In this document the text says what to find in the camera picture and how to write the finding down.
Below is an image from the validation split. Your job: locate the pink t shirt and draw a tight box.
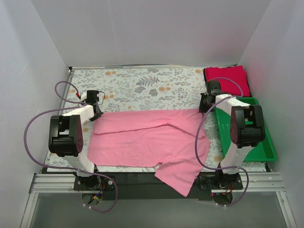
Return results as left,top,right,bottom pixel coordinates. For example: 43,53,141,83
88,109,210,196

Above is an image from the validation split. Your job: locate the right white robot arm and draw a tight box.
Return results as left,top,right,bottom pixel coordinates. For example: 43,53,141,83
195,79,266,189

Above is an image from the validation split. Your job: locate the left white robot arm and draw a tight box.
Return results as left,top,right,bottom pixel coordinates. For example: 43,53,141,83
48,90,103,190

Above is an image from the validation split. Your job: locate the folded red t shirt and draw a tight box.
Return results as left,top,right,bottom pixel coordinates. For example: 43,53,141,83
204,66,251,97

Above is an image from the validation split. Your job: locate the green plastic tray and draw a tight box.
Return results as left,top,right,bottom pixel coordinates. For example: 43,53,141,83
214,97,276,162

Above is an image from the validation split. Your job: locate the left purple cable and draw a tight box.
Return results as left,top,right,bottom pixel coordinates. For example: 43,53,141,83
23,81,119,213

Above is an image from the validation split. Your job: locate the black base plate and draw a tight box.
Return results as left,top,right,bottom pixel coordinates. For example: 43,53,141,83
73,171,245,201

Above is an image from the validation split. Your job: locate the aluminium frame rail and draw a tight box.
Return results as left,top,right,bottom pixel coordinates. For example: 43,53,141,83
21,172,297,228

